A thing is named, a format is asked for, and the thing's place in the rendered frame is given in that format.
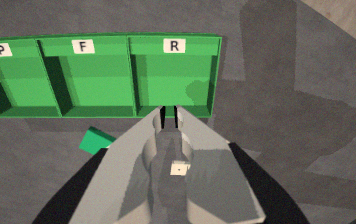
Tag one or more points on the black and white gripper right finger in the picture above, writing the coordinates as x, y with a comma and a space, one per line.
224, 185

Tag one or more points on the green three-compartment bin rack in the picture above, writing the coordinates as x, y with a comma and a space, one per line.
98, 85

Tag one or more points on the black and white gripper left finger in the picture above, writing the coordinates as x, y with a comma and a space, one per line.
113, 186

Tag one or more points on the cream domino tile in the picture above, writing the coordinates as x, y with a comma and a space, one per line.
179, 167

